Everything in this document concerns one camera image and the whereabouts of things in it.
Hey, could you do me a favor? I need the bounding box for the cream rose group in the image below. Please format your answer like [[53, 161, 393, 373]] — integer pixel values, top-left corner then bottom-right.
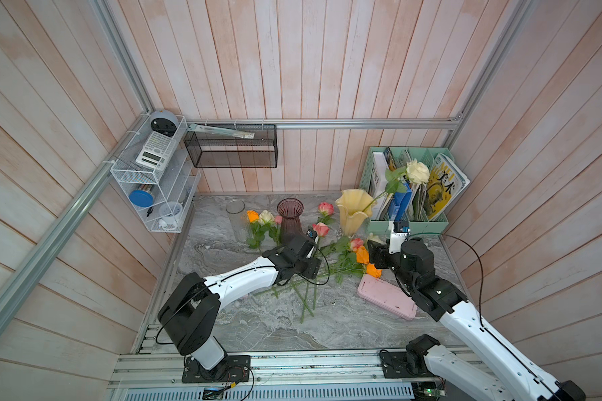
[[258, 210, 281, 246], [367, 233, 386, 245], [367, 160, 430, 216]]

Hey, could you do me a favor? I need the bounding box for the orange rose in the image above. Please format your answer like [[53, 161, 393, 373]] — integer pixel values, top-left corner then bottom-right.
[[356, 246, 370, 266], [246, 211, 268, 249], [366, 263, 383, 278]]

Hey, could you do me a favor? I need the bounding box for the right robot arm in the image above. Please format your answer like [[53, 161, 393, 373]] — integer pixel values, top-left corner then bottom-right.
[[367, 235, 586, 400]]

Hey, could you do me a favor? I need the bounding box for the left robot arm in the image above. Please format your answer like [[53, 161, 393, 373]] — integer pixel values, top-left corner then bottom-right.
[[157, 229, 320, 384]]

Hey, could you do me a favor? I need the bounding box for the pink rose middle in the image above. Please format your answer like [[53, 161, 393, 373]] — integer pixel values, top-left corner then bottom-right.
[[300, 222, 330, 323]]

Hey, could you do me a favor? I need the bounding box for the pink case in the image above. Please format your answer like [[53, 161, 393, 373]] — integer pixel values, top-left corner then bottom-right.
[[357, 274, 417, 320]]

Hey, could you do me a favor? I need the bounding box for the purple ribbed glass vase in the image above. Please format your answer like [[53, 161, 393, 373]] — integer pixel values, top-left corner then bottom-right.
[[277, 198, 304, 245]]

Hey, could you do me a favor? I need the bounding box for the pink rose upper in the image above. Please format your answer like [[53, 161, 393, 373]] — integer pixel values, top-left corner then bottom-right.
[[318, 202, 334, 225]]

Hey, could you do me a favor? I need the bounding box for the pink rose right group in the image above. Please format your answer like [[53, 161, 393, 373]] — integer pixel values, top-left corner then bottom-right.
[[349, 237, 364, 252]]

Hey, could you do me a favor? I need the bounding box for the blue folder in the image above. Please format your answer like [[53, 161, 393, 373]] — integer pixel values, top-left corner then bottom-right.
[[388, 180, 412, 221]]

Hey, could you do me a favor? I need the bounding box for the clear glass cylinder vase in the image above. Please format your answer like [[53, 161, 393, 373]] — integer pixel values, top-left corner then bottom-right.
[[226, 199, 249, 242]]

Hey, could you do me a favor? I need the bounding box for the green file organizer box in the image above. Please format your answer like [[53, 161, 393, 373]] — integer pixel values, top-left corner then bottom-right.
[[359, 146, 456, 237]]

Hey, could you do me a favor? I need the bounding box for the yellow ruffled vase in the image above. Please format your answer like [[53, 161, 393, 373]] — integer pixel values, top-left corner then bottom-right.
[[336, 189, 374, 237]]

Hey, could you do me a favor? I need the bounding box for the yellow magazine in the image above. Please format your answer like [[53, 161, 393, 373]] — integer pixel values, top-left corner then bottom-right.
[[424, 153, 471, 222]]

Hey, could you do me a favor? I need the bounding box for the white book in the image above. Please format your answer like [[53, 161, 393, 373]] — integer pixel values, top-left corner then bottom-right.
[[370, 152, 390, 221]]

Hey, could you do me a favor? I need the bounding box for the white cup on shelf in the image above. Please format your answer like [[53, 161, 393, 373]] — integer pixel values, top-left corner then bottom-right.
[[158, 202, 183, 230]]

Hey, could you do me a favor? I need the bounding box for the blue lid jar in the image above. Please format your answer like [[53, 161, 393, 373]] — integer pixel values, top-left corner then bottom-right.
[[128, 184, 155, 208]]

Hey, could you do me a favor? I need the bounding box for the white strip on basket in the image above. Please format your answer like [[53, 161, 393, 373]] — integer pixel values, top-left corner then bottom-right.
[[188, 124, 255, 140]]

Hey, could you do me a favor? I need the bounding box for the white calculator on shelf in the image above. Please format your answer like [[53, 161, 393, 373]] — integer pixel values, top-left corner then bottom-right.
[[135, 131, 177, 170]]

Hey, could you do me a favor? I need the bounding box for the round black white device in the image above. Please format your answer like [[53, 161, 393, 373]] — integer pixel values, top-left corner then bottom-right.
[[150, 110, 179, 137]]

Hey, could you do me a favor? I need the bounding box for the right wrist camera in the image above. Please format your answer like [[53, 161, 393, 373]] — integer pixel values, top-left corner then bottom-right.
[[389, 221, 411, 254]]

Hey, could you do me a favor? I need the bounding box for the black wire basket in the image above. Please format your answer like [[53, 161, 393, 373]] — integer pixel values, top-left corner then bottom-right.
[[184, 123, 279, 169]]

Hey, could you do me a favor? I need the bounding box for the white wire mesh shelf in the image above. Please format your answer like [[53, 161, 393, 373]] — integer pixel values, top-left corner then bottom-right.
[[110, 114, 202, 233]]

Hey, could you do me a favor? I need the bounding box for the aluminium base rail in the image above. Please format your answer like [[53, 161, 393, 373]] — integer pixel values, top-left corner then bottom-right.
[[104, 349, 451, 400]]

